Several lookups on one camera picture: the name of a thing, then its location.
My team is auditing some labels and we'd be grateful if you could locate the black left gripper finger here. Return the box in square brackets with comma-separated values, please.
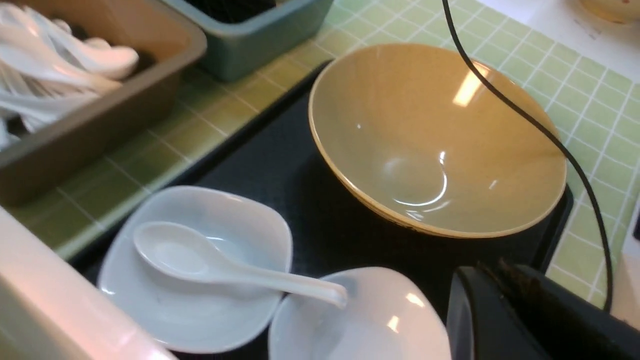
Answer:
[446, 260, 640, 360]

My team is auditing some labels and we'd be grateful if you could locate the white square dish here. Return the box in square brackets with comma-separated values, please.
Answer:
[267, 267, 452, 360]
[97, 185, 294, 354]

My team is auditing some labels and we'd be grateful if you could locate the tan noodle bowl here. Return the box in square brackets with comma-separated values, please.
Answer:
[308, 42, 568, 239]

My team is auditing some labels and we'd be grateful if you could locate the white ceramic soup spoon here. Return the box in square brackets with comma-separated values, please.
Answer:
[133, 221, 349, 309]

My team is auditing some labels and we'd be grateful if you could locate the black serving tray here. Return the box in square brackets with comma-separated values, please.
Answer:
[70, 63, 574, 360]

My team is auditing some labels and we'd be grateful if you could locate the blue plastic chopstick bin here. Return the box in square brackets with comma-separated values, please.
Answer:
[164, 0, 334, 82]

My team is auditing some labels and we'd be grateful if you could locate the grey plastic spoon bin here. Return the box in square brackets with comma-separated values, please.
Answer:
[0, 0, 207, 207]

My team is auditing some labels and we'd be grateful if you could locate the large white plastic tub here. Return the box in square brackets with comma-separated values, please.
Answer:
[0, 209, 175, 360]

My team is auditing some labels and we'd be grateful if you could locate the pile of white spoons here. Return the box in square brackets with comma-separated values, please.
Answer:
[1, 1, 140, 150]

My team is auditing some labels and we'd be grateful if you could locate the black cable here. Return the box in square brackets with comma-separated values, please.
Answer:
[441, 0, 614, 313]

